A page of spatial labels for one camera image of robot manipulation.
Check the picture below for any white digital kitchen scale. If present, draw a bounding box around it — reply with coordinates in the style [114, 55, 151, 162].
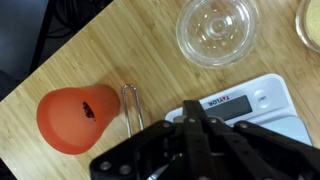
[164, 73, 314, 147]

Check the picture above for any clear glass bowl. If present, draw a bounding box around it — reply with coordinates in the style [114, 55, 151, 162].
[176, 0, 260, 68]

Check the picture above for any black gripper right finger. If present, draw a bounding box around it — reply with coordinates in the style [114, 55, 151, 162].
[207, 117, 320, 180]

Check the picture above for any large red plastic cup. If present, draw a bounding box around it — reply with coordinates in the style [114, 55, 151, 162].
[36, 85, 120, 155]

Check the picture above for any glass bowl with yellow powder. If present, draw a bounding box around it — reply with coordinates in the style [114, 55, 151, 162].
[295, 0, 320, 53]

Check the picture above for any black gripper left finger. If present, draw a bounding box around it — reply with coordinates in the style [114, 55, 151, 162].
[89, 100, 214, 180]

